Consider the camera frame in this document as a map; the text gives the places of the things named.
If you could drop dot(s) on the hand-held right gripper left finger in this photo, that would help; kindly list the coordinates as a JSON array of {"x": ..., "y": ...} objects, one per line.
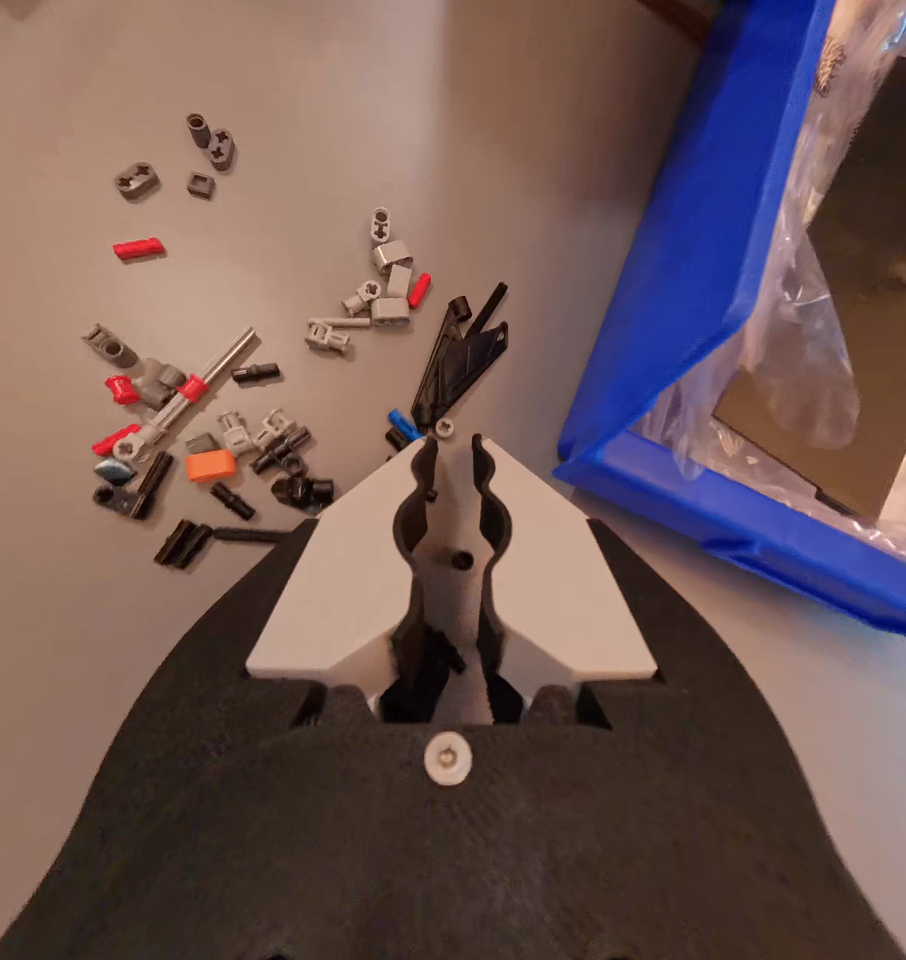
[{"x": 325, "y": 600}]

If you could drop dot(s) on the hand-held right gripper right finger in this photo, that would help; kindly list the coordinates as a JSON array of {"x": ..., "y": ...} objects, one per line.
[{"x": 573, "y": 600}]

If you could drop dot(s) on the pile of lego pieces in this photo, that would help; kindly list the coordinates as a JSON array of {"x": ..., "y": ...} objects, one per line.
[{"x": 211, "y": 466}]

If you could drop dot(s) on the light grey lego bush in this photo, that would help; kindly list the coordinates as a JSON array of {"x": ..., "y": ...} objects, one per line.
[{"x": 444, "y": 428}]

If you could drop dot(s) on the small black round lego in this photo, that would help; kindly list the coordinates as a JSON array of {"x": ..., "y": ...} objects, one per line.
[{"x": 462, "y": 559}]

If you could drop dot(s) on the red lego axle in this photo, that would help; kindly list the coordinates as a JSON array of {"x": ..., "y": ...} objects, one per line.
[{"x": 138, "y": 249}]

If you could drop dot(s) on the small dark grey square lego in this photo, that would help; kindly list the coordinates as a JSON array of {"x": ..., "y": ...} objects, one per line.
[{"x": 200, "y": 184}]

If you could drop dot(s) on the dark grey lego axle connector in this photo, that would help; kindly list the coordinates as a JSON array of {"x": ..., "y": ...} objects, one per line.
[
  {"x": 221, "y": 148},
  {"x": 136, "y": 180}
]

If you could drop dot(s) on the dark grey lego tube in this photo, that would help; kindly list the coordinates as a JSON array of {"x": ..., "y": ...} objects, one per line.
[{"x": 197, "y": 129}]

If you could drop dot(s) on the clear plastic bag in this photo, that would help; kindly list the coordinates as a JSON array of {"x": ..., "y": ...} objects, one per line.
[{"x": 790, "y": 360}]

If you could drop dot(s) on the blue plastic bin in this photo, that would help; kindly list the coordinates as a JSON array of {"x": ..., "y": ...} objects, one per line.
[{"x": 693, "y": 225}]

